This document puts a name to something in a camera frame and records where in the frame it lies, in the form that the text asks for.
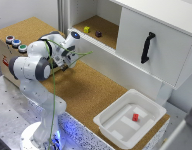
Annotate white plastic box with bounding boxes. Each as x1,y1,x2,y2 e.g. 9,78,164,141
92,88,167,150

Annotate green cable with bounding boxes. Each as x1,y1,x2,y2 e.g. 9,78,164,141
42,39,94,150

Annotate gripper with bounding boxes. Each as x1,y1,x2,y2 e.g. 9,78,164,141
61,52,78,72

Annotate white sliding door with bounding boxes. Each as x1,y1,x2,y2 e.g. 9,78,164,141
115,6,192,90

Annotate black door handle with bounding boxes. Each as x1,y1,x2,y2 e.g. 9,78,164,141
140,31,156,65

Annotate green button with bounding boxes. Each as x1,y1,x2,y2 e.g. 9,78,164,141
17,43,29,54

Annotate blue button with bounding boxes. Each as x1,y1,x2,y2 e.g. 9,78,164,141
11,38,22,49

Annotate yellow block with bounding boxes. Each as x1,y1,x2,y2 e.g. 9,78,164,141
83,26,91,34

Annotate pink block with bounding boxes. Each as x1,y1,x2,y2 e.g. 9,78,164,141
131,113,140,122

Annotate purple block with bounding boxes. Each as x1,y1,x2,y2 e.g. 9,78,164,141
95,30,103,38

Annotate red button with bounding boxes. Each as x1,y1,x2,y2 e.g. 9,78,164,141
5,35,15,45

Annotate white cabinet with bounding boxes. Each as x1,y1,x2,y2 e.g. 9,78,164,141
66,0,192,107

